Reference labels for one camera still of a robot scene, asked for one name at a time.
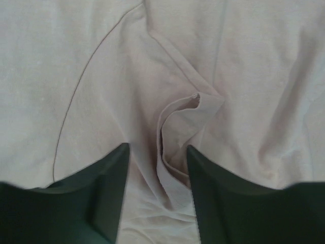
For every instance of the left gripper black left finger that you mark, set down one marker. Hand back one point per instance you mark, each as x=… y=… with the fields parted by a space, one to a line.
x=84 y=207

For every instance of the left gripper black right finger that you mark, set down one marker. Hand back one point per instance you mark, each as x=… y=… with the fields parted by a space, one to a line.
x=230 y=209

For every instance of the pink t shirt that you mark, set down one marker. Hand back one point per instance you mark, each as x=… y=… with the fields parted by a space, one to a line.
x=242 y=81

